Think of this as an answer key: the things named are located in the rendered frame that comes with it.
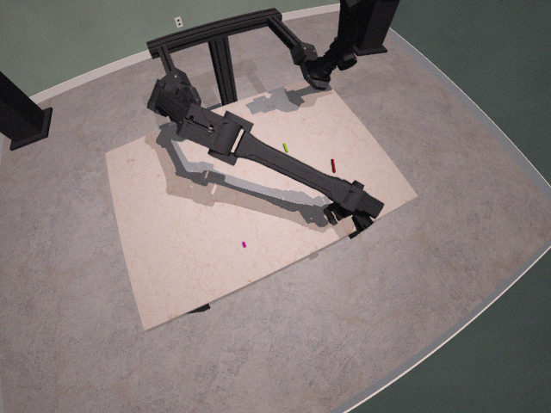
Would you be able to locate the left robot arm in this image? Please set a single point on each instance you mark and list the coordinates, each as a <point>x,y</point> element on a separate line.
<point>340,55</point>

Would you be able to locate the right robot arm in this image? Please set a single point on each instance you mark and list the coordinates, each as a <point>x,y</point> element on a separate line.
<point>193,123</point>

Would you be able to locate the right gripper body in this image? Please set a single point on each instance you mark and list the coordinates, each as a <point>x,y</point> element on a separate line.
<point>333,207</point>

